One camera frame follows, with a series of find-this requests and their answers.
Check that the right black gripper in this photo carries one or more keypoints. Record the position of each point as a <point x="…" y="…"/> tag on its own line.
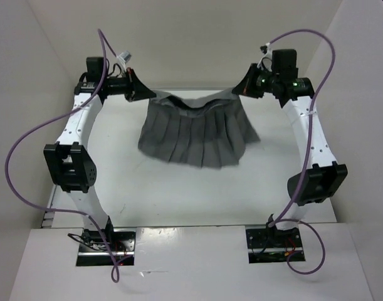
<point x="246" y="86"/>

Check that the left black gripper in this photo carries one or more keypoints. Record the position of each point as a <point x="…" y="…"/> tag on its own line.
<point x="135" y="88"/>

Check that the grey pleated skirt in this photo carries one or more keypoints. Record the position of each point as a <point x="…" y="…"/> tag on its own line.
<point x="206" y="132"/>

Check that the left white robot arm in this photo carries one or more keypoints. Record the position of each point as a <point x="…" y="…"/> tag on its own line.
<point x="69" y="163"/>

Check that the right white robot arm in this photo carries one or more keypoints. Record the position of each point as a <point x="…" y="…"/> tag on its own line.
<point x="321" y="174"/>

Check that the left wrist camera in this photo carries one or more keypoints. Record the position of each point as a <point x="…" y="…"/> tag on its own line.
<point x="124" y="57"/>

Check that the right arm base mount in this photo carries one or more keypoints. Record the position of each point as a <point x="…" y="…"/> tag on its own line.
<point x="269" y="245"/>

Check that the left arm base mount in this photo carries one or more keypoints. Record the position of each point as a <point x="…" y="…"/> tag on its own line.
<point x="92" y="252"/>

